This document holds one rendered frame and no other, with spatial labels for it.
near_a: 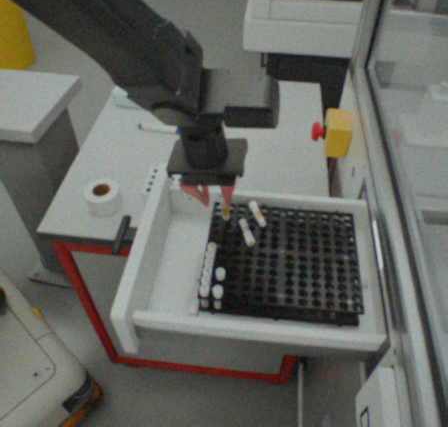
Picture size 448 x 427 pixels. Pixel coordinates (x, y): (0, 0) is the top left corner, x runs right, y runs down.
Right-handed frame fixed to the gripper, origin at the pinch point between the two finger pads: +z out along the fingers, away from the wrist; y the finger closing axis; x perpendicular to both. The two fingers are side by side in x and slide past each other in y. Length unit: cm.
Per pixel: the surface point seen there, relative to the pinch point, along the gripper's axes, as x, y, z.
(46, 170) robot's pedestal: 37, -62, 29
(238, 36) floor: 254, -42, 99
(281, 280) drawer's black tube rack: -10.0, 9.8, 5.2
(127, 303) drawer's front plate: -18.0, -8.6, -0.5
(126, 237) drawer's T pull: -6.7, -12.8, 0.9
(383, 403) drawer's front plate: -25.9, 21.9, 3.5
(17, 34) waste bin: 190, -173, 53
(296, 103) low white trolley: 55, 9, 22
